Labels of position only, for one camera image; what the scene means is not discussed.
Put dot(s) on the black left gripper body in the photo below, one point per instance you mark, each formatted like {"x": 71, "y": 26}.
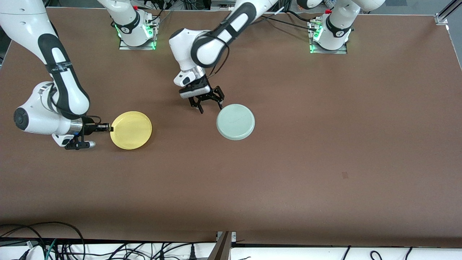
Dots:
{"x": 208, "y": 97}

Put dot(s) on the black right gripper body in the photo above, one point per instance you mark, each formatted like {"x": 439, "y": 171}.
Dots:
{"x": 91, "y": 127}

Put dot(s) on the pale green plastic plate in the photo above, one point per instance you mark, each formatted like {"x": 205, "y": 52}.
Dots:
{"x": 235, "y": 122}

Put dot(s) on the yellow plastic plate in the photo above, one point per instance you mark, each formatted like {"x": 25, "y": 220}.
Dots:
{"x": 131, "y": 130}

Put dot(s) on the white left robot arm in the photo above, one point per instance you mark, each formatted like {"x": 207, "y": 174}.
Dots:
{"x": 187, "y": 50}

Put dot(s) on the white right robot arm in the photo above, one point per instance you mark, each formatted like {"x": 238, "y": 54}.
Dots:
{"x": 39, "y": 115}

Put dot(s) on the grey metal box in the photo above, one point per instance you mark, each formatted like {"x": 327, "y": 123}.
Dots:
{"x": 223, "y": 4}

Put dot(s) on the brown table cover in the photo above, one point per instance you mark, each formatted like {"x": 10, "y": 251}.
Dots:
{"x": 288, "y": 187}

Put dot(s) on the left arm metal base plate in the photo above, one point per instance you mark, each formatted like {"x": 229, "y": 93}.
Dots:
{"x": 343, "y": 51}

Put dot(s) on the aluminium frame post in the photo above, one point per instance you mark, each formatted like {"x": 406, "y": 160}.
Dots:
{"x": 222, "y": 247}

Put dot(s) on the metal corner bracket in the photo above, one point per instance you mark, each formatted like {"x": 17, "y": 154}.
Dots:
{"x": 441, "y": 20}

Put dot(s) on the aluminium frame bar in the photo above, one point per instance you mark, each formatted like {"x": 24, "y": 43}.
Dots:
{"x": 451, "y": 8}

